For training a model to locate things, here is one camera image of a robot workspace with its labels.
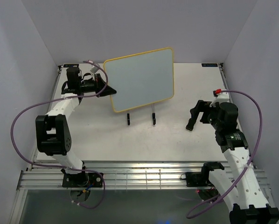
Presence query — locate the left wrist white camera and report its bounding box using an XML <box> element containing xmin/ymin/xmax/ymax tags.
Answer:
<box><xmin>90</xmin><ymin>65</ymin><xmax>100</xmax><ymax>74</ymax></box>

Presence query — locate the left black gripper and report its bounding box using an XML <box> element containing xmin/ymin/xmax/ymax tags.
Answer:
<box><xmin>78</xmin><ymin>73</ymin><xmax>117</xmax><ymax>98</ymax></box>

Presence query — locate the left blue corner label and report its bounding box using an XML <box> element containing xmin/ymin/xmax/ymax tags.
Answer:
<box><xmin>63</xmin><ymin>63</ymin><xmax>79</xmax><ymax>68</ymax></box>

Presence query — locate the yellow framed whiteboard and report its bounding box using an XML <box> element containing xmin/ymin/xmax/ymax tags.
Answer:
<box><xmin>103</xmin><ymin>47</ymin><xmax>174</xmax><ymax>113</ymax></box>

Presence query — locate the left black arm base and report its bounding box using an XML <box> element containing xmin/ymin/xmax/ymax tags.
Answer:
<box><xmin>61</xmin><ymin>169</ymin><xmax>103</xmax><ymax>188</ymax></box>

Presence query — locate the wrist white camera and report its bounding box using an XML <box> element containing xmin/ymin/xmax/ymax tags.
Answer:
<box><xmin>90</xmin><ymin>65</ymin><xmax>100</xmax><ymax>74</ymax></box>
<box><xmin>210</xmin><ymin>89</ymin><xmax>230</xmax><ymax>107</ymax></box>

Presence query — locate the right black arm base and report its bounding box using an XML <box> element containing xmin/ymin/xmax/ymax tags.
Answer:
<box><xmin>180</xmin><ymin>172</ymin><xmax>213</xmax><ymax>187</ymax></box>

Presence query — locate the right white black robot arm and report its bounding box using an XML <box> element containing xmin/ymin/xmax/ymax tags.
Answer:
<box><xmin>186</xmin><ymin>100</ymin><xmax>279</xmax><ymax>224</ymax></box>

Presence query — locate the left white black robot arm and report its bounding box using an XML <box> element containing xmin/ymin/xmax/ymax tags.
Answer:
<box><xmin>35</xmin><ymin>65</ymin><xmax>116</xmax><ymax>187</ymax></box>

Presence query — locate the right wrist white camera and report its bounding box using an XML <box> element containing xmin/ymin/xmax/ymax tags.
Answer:
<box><xmin>210</xmin><ymin>89</ymin><xmax>230</xmax><ymax>107</ymax></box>

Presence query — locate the blue corner label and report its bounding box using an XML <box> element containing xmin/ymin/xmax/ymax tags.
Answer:
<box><xmin>63</xmin><ymin>63</ymin><xmax>79</xmax><ymax>68</ymax></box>
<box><xmin>201</xmin><ymin>63</ymin><xmax>218</xmax><ymax>67</ymax></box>

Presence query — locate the purple cable under table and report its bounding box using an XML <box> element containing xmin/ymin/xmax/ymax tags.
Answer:
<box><xmin>69</xmin><ymin>184</ymin><xmax>106</xmax><ymax>209</ymax></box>

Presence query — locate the black whiteboard eraser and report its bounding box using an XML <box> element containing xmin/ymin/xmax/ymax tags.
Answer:
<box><xmin>186</xmin><ymin>115</ymin><xmax>197</xmax><ymax>131</ymax></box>

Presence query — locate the aluminium rail frame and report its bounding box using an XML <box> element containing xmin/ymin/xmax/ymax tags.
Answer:
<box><xmin>17</xmin><ymin>161</ymin><xmax>271</xmax><ymax>191</ymax></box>

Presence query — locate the right blue corner label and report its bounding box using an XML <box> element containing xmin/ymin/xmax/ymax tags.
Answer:
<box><xmin>201</xmin><ymin>63</ymin><xmax>218</xmax><ymax>67</ymax></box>

